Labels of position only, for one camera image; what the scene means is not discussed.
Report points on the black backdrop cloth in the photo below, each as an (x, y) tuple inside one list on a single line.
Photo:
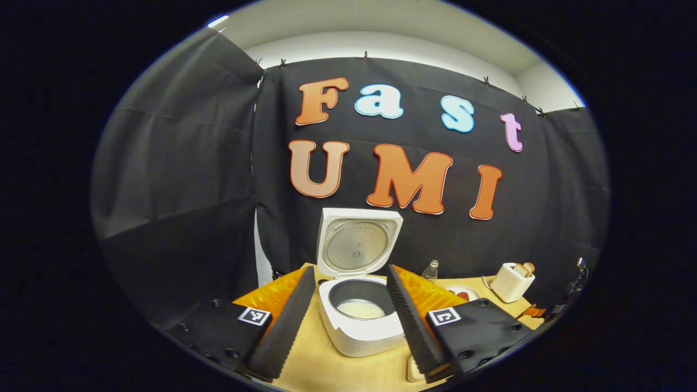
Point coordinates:
[(179, 163)]

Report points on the red meat slice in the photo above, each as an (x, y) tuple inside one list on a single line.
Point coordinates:
[(463, 295)]

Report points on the clear plastic water bottle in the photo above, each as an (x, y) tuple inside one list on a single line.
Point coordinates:
[(430, 272)]

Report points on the white round plate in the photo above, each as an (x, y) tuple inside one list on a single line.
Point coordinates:
[(471, 291)]

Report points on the toasted bread slice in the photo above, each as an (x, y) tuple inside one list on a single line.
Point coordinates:
[(530, 268), (520, 270)]

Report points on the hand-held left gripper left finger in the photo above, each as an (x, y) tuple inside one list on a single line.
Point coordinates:
[(283, 326)]

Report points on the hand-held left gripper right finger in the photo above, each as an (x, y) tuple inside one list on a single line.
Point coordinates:
[(414, 326)]

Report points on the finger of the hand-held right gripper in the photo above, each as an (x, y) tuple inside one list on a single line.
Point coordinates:
[(531, 312)]

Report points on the ceiling light panel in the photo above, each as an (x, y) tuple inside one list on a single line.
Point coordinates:
[(218, 21)]

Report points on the white rice cooker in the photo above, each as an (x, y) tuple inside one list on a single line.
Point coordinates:
[(359, 340)]

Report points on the white rice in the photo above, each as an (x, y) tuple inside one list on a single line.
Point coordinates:
[(359, 309)]

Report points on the white toaster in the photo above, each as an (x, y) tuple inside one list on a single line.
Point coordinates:
[(509, 286)]

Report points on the cream square container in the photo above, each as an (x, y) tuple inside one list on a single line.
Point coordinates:
[(414, 373)]

